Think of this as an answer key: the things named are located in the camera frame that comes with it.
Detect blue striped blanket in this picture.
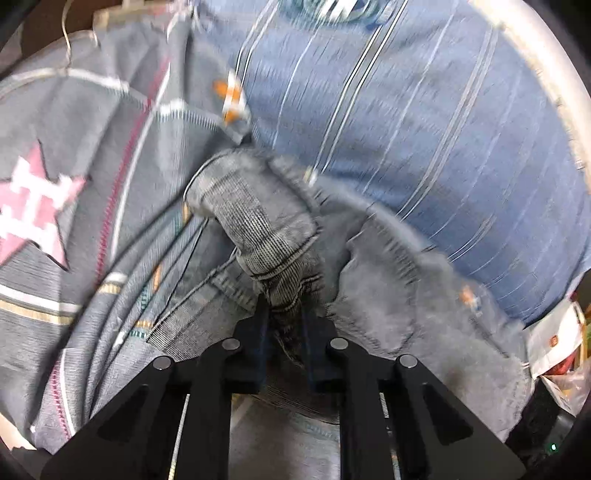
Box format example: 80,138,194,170
196,0,591,330

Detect white paper bag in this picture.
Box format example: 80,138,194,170
525,300,586,380

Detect grey patterned bed sheet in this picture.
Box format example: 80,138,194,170
0,9,259,450

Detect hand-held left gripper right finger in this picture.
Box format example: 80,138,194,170
302,308,527,480

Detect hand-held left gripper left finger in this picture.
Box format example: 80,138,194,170
40,292,270,480

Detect grey denim pants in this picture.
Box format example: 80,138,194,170
88,148,536,480

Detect clear plastic bag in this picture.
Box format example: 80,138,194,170
540,364,589,416

